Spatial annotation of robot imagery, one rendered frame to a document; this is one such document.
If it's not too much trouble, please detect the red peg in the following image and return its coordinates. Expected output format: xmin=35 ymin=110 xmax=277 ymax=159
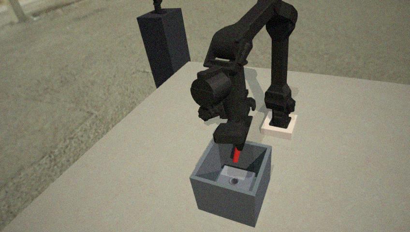
xmin=233 ymin=147 xmax=240 ymax=162

